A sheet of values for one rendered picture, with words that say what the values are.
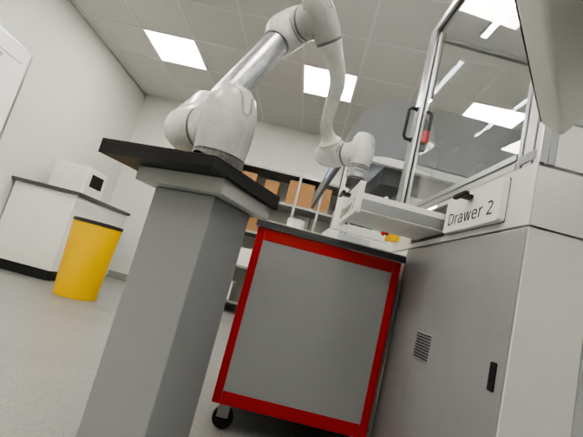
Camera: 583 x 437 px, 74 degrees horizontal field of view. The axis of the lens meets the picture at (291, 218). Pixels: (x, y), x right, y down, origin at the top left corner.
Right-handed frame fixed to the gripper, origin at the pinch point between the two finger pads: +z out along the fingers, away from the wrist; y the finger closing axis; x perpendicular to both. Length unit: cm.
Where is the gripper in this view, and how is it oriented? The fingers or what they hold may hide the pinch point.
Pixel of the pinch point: (344, 225)
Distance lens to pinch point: 163.2
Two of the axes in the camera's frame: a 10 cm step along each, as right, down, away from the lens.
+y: 0.4, -1.6, -9.9
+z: -2.4, 9.6, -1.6
